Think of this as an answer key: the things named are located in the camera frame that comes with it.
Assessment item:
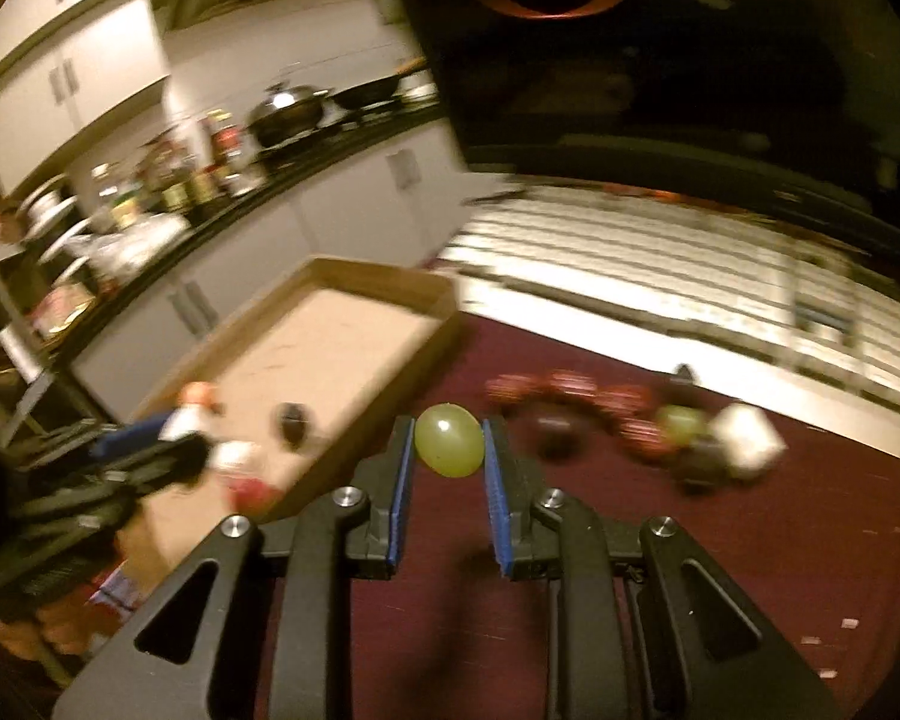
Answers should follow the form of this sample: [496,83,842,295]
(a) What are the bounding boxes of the dark red desk mat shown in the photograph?
[255,315,900,720]

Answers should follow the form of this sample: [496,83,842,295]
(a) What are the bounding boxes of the green grape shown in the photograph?
[415,403,487,479]
[656,403,710,443]

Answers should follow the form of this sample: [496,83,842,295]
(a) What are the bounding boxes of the wrinkled red date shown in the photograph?
[487,375,533,410]
[544,369,597,400]
[600,384,650,417]
[622,420,672,462]

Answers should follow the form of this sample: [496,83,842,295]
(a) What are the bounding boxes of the row of condiment bottles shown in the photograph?
[90,111,267,235]

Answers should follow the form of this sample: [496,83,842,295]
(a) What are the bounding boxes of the shallow cardboard box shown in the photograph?
[116,256,462,578]

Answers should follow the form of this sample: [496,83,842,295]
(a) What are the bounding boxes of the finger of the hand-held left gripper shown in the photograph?
[116,433,212,497]
[86,418,167,462]

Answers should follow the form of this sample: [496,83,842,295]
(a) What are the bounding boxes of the steel wok with lid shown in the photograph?
[247,82,332,152]

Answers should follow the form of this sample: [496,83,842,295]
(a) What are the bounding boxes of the dish rack with plates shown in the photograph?
[0,172,117,391]

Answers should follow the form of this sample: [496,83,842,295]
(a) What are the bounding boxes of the white cube block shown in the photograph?
[709,403,787,477]
[214,441,265,475]
[159,409,200,442]

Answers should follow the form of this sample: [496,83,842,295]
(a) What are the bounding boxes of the black frying pan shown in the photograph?
[330,71,430,119]

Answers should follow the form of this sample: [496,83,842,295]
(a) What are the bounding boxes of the white kitchen cabinets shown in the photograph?
[67,131,467,400]

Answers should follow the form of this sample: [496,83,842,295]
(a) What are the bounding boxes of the person's left hand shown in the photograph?
[0,596,102,665]

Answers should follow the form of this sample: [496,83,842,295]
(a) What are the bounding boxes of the black monitor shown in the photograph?
[379,0,900,241]

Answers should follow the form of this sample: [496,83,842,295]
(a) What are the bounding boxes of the white keyboard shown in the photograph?
[427,184,900,421]

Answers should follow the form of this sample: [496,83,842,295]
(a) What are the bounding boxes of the small red tomato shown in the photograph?
[229,474,280,515]

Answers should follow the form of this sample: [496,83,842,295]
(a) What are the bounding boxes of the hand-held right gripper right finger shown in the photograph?
[480,414,845,720]

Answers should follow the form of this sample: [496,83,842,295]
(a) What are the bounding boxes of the white upper cabinets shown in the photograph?
[0,0,175,196]

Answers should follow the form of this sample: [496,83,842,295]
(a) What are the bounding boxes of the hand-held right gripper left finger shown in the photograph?
[52,412,421,720]

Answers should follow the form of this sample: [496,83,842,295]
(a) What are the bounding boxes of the black kitchen counter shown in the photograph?
[45,101,451,331]

